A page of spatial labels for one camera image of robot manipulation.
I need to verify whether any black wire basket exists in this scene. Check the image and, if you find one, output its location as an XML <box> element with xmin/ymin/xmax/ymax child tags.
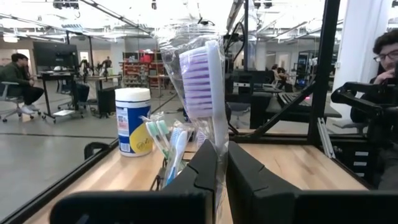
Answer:
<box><xmin>149</xmin><ymin>155</ymin><xmax>192</xmax><ymax>191</ymax></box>

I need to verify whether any person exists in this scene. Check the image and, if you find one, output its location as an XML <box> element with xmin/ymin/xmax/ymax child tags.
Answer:
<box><xmin>349</xmin><ymin>29</ymin><xmax>398</xmax><ymax>190</ymax></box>
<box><xmin>269</xmin><ymin>63</ymin><xmax>289</xmax><ymax>91</ymax></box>
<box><xmin>0</xmin><ymin>52</ymin><xmax>45</xmax><ymax>116</ymax></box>

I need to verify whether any white-lidded wipes canister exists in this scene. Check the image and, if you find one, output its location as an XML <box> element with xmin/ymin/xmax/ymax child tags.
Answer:
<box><xmin>114</xmin><ymin>87</ymin><xmax>154</xmax><ymax>158</ymax></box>

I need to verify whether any black rolling desk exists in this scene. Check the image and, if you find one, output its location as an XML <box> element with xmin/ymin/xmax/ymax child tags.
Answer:
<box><xmin>37</xmin><ymin>70</ymin><xmax>85</xmax><ymax>124</ymax></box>

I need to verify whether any black computer tower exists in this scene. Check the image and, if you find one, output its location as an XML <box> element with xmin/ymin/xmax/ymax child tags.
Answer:
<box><xmin>97</xmin><ymin>86</ymin><xmax>117</xmax><ymax>116</ymax></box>

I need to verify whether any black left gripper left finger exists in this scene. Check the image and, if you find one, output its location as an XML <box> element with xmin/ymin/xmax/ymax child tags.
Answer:
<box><xmin>49</xmin><ymin>139</ymin><xmax>219</xmax><ymax>224</ymax></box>

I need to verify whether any grey office chair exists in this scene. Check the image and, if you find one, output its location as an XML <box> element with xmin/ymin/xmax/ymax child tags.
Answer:
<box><xmin>0</xmin><ymin>81</ymin><xmax>35</xmax><ymax>123</ymax></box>

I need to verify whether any teal toothbrush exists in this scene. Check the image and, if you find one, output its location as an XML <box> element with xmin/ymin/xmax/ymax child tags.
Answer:
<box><xmin>141</xmin><ymin>115</ymin><xmax>170</xmax><ymax>160</ymax></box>

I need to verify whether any black computer monitor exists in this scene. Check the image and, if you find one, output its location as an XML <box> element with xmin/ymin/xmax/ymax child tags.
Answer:
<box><xmin>33</xmin><ymin>41</ymin><xmax>80</xmax><ymax>71</ymax></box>

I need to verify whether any purple toothbrush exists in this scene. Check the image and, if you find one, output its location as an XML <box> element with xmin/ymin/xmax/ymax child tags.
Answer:
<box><xmin>154</xmin><ymin>23</ymin><xmax>233</xmax><ymax>224</ymax></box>
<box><xmin>195</xmin><ymin>129</ymin><xmax>208</xmax><ymax>149</ymax></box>

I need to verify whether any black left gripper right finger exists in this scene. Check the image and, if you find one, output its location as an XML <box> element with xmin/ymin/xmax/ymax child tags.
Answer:
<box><xmin>226</xmin><ymin>141</ymin><xmax>398</xmax><ymax>224</ymax></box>

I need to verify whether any red storage shelving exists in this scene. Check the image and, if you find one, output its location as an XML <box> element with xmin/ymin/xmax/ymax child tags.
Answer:
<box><xmin>122</xmin><ymin>50</ymin><xmax>163</xmax><ymax>88</ymax></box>

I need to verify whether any black keyboard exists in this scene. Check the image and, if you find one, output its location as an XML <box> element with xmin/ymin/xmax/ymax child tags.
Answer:
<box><xmin>276</xmin><ymin>92</ymin><xmax>312</xmax><ymax>108</ymax></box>

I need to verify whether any orange toothbrush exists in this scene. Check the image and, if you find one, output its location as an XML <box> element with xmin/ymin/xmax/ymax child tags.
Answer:
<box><xmin>164</xmin><ymin>126</ymin><xmax>189</xmax><ymax>187</ymax></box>

